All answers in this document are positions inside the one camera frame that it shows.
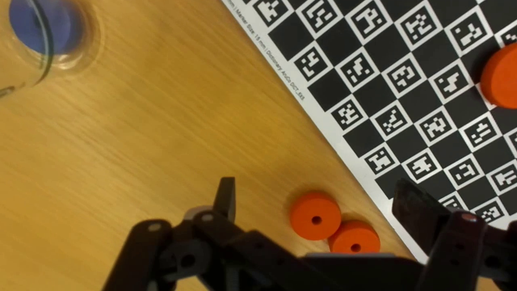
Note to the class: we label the black white marker board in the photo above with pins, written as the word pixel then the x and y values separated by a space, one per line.
pixel 377 54

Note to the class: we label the blue disc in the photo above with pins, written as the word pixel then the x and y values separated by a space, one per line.
pixel 46 25

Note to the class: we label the orange disc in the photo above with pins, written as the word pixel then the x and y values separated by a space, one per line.
pixel 316 216
pixel 502 75
pixel 356 237

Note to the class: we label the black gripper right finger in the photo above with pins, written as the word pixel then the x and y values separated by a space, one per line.
pixel 469 253

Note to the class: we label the clear plastic cup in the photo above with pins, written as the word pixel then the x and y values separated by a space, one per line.
pixel 67 64

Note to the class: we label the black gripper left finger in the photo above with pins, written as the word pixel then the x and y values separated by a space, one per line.
pixel 204 259

